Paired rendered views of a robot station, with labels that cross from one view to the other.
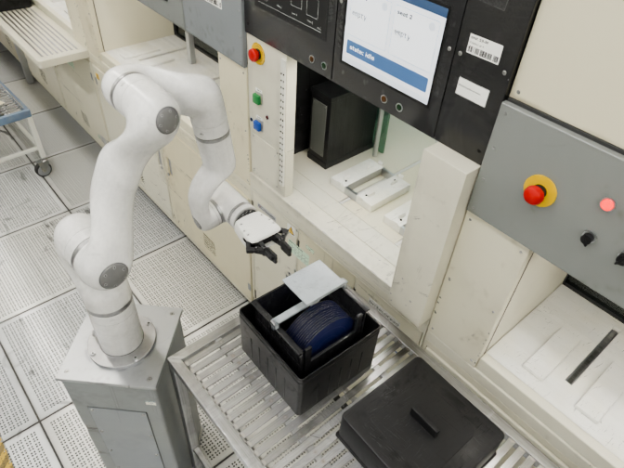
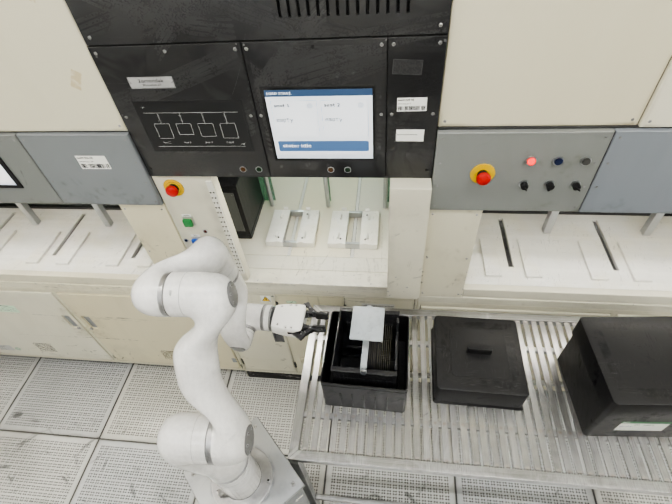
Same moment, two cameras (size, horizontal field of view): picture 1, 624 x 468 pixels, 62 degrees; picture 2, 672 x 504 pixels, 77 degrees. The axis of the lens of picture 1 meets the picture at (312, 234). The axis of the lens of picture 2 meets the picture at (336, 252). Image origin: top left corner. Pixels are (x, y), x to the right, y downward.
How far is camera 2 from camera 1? 0.59 m
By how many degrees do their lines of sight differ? 26
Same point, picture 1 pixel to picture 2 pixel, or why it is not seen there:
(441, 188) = (413, 206)
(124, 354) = (258, 485)
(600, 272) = (535, 199)
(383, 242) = (343, 262)
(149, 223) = (90, 378)
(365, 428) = (456, 383)
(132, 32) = not seen: outside the picture
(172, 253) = (136, 385)
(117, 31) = not seen: outside the picture
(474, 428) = (500, 331)
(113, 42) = not seen: outside the picture
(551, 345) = (486, 253)
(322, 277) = (369, 315)
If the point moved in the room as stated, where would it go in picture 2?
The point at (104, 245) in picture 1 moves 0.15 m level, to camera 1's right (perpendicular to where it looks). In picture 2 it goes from (232, 425) to (283, 384)
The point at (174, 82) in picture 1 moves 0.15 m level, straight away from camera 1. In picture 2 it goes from (193, 260) to (150, 238)
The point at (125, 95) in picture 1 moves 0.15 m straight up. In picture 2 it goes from (183, 299) to (155, 251)
